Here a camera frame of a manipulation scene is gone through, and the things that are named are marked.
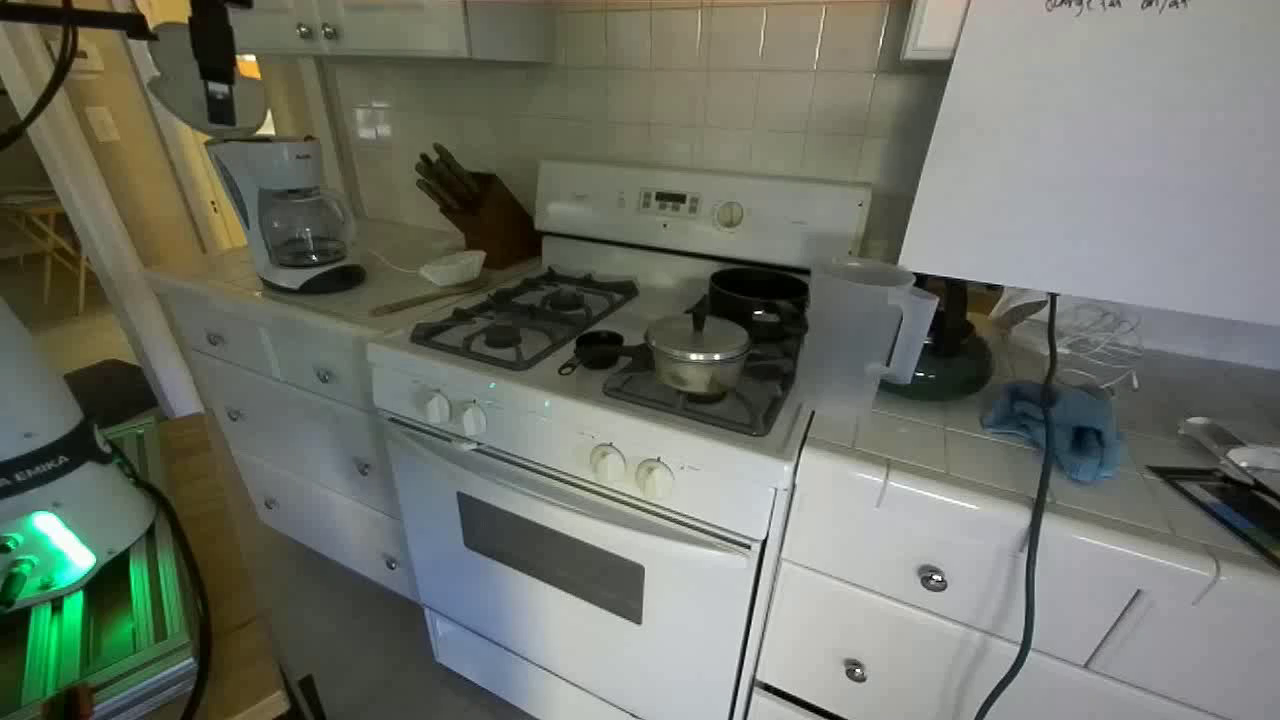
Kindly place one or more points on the robot mounting platform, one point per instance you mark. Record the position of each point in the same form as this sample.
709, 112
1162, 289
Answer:
145, 603

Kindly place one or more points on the white oven door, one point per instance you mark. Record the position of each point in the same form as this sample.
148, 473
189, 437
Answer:
693, 625

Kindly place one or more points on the black burner grate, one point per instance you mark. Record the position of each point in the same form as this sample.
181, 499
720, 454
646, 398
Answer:
524, 320
760, 402

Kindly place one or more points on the small black cup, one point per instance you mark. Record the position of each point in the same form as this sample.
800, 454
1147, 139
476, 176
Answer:
600, 348

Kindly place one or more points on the metal utensil with plate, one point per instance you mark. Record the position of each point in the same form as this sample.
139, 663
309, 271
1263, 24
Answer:
1206, 437

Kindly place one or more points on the wooden chair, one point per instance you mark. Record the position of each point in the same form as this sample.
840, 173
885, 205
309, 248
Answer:
49, 244

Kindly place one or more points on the white stove knob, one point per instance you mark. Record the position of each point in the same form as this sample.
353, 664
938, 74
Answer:
468, 418
610, 461
655, 476
435, 404

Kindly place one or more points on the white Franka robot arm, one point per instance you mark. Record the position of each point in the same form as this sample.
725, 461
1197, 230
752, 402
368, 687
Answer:
52, 440

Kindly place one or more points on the black tray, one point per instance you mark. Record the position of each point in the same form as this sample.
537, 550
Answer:
1226, 511

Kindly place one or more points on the black mount bar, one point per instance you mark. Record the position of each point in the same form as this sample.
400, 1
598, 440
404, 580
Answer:
83, 17

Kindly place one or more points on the white lower cabinet with drawers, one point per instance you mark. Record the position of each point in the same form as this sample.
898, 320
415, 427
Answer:
304, 440

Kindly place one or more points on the silver pot with lid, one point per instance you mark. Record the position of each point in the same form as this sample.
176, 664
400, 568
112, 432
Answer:
699, 363

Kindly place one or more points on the white wall outlet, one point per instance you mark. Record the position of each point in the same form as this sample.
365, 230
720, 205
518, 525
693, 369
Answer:
373, 122

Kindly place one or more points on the white gas stove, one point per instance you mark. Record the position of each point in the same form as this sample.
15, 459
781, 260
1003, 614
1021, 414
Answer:
535, 418

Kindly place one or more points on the long utensil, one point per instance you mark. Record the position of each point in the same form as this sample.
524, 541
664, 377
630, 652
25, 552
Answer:
427, 303

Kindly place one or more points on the blue cloth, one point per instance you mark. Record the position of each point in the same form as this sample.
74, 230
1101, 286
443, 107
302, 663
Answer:
1054, 427

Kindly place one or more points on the clear plastic pitcher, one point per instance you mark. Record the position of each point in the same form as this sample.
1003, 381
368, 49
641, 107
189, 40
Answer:
846, 341

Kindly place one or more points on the white lower cabinet silver knobs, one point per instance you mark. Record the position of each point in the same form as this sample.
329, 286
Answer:
907, 625

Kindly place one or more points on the black box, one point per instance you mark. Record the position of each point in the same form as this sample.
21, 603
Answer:
112, 394

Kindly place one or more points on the clear plastic container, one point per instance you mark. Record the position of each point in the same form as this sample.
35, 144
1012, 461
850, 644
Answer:
1101, 341

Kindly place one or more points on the white coffee maker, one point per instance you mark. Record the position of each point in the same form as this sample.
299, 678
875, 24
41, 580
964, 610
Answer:
302, 227

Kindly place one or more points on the small white dish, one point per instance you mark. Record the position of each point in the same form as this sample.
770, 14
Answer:
452, 271

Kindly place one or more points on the white upper cabinet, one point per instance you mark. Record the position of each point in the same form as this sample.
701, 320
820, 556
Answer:
400, 24

